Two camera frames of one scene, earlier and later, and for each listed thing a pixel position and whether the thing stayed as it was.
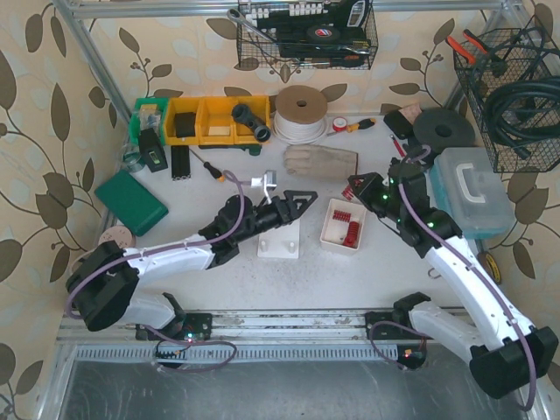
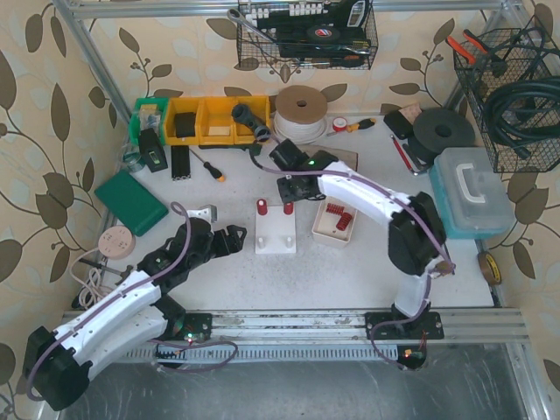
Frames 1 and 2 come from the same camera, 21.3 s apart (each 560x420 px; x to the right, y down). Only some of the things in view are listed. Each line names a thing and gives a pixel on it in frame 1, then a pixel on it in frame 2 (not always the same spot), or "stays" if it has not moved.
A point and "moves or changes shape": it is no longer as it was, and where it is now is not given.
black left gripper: [281, 210] to [220, 241]
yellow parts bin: [210, 121] stays
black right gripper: [371, 195] to [290, 190]
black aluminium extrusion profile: [180, 162] stays
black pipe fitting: [261, 130] stays
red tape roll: [339, 124] stays
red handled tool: [398, 146] stays
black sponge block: [402, 127] stays
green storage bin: [150, 113] stays
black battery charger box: [151, 150] stays
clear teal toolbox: [468, 186] stays
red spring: [340, 215] to [334, 208]
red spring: [350, 240] to [344, 221]
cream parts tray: [343, 224] moves or changes shape
